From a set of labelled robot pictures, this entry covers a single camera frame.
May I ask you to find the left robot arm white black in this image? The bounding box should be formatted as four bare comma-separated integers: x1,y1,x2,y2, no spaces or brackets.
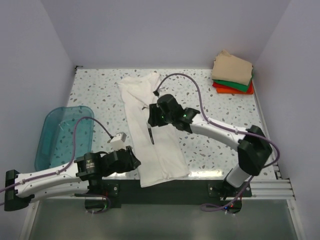
1,146,141,212

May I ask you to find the orange folded t shirt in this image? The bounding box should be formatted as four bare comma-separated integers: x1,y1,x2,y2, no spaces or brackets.
212,82,254,95

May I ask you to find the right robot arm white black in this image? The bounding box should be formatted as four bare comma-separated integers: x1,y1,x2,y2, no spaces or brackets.
148,94,273,197

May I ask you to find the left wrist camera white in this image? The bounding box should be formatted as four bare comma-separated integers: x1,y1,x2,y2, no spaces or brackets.
107,132,127,151

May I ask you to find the aluminium rail frame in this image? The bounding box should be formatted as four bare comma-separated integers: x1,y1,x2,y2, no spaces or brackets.
19,168,305,240

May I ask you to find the teal transparent plastic bin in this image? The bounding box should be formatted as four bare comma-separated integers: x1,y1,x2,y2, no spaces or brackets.
34,106,94,172

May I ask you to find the green folded t shirt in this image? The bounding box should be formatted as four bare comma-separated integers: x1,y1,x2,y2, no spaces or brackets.
213,74,254,92

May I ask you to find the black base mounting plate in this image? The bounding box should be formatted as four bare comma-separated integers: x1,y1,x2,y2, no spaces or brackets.
84,179,253,213

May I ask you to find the white printed t shirt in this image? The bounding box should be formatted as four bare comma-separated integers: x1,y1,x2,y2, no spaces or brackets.
118,72,189,188

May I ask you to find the beige folded t shirt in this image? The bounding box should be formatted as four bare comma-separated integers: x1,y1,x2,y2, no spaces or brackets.
211,49,253,85

